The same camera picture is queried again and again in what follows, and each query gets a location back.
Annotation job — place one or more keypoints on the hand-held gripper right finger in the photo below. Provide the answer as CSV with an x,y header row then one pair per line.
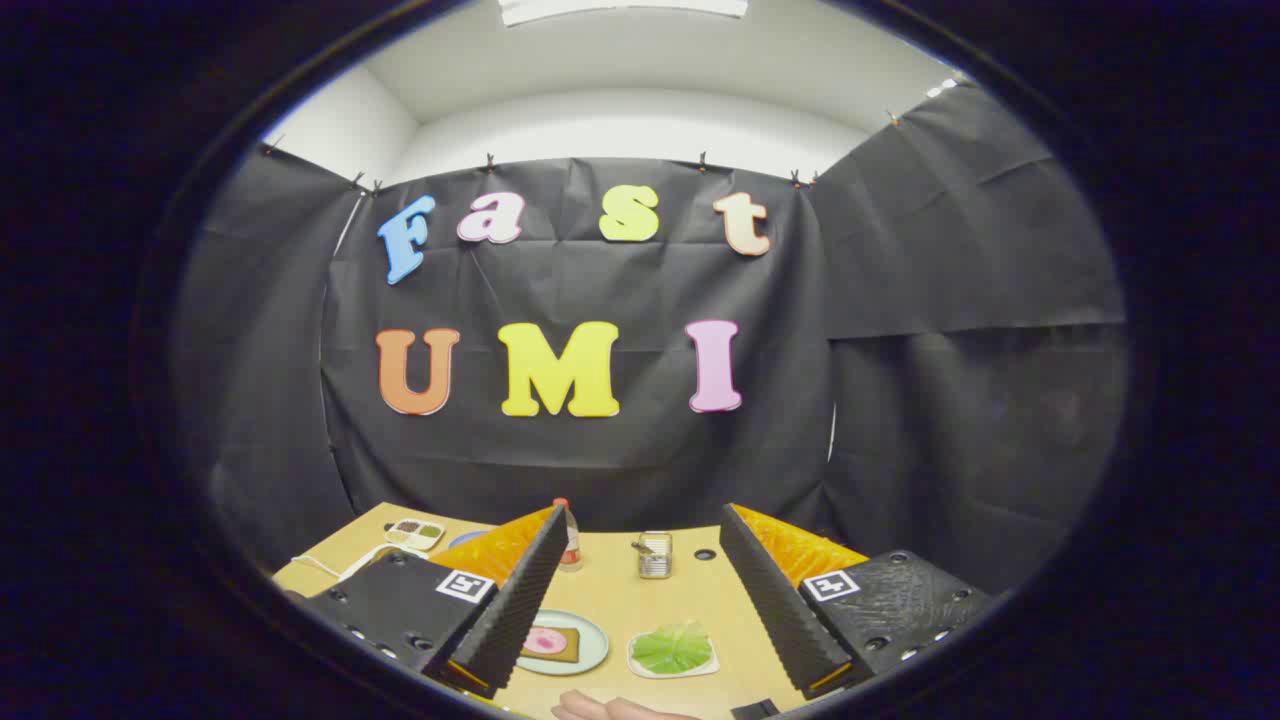
x,y
770,610

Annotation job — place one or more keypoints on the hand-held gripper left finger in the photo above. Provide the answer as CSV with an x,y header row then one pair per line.
x,y
520,610

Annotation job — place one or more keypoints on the green lettuce leaf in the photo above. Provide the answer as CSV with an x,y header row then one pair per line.
x,y
672,648

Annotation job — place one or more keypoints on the pink ham slice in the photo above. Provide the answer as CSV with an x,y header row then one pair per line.
x,y
545,641

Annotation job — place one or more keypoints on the brown toast slice with ham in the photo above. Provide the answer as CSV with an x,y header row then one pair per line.
x,y
568,653

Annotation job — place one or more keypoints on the pale green round plate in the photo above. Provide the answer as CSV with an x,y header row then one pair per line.
x,y
592,648

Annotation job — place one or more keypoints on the clear water bottle red cap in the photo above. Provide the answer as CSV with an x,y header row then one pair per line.
x,y
572,545

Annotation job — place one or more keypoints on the blue round plate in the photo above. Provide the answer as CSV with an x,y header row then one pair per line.
x,y
466,539

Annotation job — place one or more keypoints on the white divided condiment dish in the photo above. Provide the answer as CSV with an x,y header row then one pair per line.
x,y
415,534

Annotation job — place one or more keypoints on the small white dish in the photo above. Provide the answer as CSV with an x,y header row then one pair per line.
x,y
640,669

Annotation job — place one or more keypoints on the small ceiling light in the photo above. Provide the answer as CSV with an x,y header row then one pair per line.
x,y
945,87

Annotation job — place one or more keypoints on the long ceiling light panel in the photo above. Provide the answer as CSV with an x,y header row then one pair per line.
x,y
620,10

